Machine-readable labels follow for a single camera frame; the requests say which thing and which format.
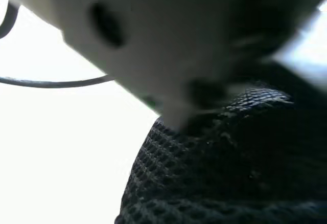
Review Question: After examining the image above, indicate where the black mesh drawstring pouch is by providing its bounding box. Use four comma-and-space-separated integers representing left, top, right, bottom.
114, 87, 327, 224

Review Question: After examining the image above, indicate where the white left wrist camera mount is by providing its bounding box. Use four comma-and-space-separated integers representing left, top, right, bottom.
0, 0, 325, 130

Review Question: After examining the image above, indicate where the thin black cord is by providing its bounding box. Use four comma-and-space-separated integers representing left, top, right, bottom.
0, 75, 116, 89

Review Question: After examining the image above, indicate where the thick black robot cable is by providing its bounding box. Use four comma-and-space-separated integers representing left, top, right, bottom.
0, 2, 20, 40

